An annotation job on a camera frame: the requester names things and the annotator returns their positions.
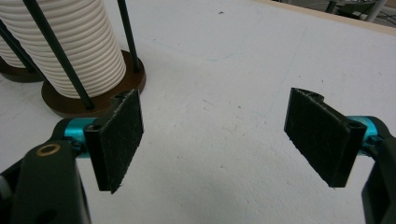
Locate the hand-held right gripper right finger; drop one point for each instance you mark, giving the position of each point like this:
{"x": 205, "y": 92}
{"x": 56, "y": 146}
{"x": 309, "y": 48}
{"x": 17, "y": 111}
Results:
{"x": 320, "y": 140}

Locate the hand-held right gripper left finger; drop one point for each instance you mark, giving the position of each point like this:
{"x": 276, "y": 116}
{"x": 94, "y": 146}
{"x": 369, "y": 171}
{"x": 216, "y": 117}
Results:
{"x": 118, "y": 140}

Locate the brown double cup holder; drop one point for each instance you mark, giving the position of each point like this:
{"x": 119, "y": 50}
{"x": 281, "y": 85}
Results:
{"x": 62, "y": 104}

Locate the tall stack of white cups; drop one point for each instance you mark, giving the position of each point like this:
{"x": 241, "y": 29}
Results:
{"x": 88, "y": 46}

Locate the white table mat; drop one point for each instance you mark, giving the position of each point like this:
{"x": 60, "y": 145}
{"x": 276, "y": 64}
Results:
{"x": 218, "y": 93}

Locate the short stack of white cups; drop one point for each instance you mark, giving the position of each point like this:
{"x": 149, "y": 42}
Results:
{"x": 7, "y": 58}

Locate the white metal desk leg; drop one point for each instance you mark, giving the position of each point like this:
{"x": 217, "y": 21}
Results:
{"x": 376, "y": 11}

